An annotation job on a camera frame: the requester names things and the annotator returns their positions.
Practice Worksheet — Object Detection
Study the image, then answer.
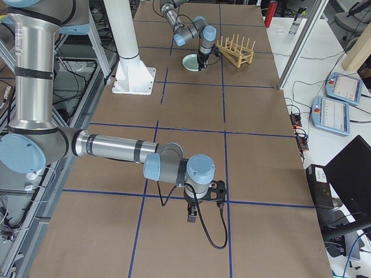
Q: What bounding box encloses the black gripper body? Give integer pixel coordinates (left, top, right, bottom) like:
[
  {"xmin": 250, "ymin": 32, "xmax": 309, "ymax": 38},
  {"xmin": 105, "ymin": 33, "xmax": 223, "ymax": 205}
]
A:
[
  {"xmin": 197, "ymin": 52, "xmax": 210, "ymax": 64},
  {"xmin": 184, "ymin": 185, "xmax": 212, "ymax": 213}
]

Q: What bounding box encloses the light green round plate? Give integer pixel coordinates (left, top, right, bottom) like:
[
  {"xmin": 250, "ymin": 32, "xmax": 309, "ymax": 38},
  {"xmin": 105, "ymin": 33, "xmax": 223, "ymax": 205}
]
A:
[{"xmin": 182, "ymin": 54, "xmax": 199, "ymax": 72}]

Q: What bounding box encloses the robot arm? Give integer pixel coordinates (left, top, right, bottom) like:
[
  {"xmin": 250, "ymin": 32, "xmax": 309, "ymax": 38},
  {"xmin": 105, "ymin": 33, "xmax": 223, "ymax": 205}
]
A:
[
  {"xmin": 1, "ymin": 1, "xmax": 216, "ymax": 222},
  {"xmin": 159, "ymin": 1, "xmax": 217, "ymax": 71}
]

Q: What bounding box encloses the wooden dish rack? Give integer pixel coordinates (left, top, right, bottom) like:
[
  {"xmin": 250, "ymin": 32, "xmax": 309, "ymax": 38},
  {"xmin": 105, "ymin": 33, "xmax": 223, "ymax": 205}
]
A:
[{"xmin": 216, "ymin": 34, "xmax": 256, "ymax": 68}]

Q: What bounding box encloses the red water bottle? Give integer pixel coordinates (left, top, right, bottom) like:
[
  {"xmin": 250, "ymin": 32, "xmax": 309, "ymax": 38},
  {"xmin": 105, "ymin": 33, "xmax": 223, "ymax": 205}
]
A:
[{"xmin": 264, "ymin": 1, "xmax": 278, "ymax": 28}]

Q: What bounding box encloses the orange black usb hub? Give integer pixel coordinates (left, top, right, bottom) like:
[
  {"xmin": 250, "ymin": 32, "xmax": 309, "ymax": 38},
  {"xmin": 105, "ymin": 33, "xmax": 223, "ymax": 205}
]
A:
[
  {"xmin": 290, "ymin": 113, "xmax": 302, "ymax": 128},
  {"xmin": 296, "ymin": 133, "xmax": 309, "ymax": 151}
]

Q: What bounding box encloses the clear plastic bottle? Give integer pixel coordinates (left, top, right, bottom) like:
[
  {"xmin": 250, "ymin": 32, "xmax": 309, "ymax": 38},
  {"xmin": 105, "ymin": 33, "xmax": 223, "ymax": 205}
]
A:
[{"xmin": 288, "ymin": 6, "xmax": 307, "ymax": 35}]

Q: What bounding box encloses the black box with label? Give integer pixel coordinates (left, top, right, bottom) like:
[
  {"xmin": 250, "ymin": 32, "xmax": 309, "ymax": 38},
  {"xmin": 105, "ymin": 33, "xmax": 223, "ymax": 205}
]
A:
[{"xmin": 305, "ymin": 164, "xmax": 333, "ymax": 210}]

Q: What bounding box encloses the near teach pendant tablet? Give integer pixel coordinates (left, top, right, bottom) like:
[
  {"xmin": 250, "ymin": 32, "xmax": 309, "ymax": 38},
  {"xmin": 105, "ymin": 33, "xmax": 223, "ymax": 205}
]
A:
[{"xmin": 311, "ymin": 96, "xmax": 350, "ymax": 136}]

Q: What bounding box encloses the teach pendant tablet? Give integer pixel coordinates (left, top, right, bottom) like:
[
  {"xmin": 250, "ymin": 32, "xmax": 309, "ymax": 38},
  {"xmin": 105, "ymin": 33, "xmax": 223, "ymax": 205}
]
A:
[
  {"xmin": 325, "ymin": 72, "xmax": 363, "ymax": 105},
  {"xmin": 311, "ymin": 96, "xmax": 350, "ymax": 136}
]

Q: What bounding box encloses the black monitor stand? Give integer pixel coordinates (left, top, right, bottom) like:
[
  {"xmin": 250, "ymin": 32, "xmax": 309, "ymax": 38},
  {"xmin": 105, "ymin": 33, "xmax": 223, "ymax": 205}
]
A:
[{"xmin": 322, "ymin": 216, "xmax": 371, "ymax": 241}]

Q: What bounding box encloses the far teach pendant tablet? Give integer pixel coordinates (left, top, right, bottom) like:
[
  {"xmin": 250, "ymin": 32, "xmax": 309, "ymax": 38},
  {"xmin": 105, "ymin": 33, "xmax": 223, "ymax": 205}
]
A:
[{"xmin": 325, "ymin": 72, "xmax": 363, "ymax": 105}]

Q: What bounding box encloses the grey office chair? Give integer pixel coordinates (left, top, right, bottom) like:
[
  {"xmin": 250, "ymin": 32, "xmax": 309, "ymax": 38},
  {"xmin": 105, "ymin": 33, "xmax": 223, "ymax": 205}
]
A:
[{"xmin": 333, "ymin": 1, "xmax": 370, "ymax": 41}]

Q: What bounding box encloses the wooden beam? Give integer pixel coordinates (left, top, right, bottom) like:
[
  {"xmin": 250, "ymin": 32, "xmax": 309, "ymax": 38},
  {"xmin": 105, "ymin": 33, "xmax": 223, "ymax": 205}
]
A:
[{"xmin": 341, "ymin": 23, "xmax": 371, "ymax": 71}]

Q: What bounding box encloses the black laptop computer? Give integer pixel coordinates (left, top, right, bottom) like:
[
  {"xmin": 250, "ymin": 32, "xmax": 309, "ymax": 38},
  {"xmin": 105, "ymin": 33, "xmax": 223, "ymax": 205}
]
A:
[{"xmin": 325, "ymin": 135, "xmax": 370, "ymax": 216}]

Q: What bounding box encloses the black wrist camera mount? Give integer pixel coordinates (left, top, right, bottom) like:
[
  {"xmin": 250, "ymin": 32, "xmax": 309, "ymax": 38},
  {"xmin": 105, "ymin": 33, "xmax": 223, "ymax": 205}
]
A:
[
  {"xmin": 209, "ymin": 180, "xmax": 227, "ymax": 203},
  {"xmin": 210, "ymin": 45, "xmax": 220, "ymax": 57}
]

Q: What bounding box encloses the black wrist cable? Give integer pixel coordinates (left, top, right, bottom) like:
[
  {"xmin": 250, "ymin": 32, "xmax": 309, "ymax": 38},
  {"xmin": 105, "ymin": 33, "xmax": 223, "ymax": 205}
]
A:
[{"xmin": 157, "ymin": 181, "xmax": 229, "ymax": 249}]

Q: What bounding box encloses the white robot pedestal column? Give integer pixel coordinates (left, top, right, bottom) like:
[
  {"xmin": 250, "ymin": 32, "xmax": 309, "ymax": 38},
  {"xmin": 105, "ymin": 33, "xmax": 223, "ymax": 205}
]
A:
[{"xmin": 104, "ymin": 0, "xmax": 156, "ymax": 96}]

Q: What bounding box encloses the aluminium frame post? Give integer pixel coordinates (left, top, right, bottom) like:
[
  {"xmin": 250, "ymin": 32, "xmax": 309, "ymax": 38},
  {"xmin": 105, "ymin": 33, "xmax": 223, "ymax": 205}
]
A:
[{"xmin": 278, "ymin": 0, "xmax": 329, "ymax": 90}]

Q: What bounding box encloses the aluminium side frame rail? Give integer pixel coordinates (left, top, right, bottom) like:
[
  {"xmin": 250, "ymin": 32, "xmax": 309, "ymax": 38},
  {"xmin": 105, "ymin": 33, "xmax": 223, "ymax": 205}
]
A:
[{"xmin": 1, "ymin": 68, "xmax": 105, "ymax": 277}]

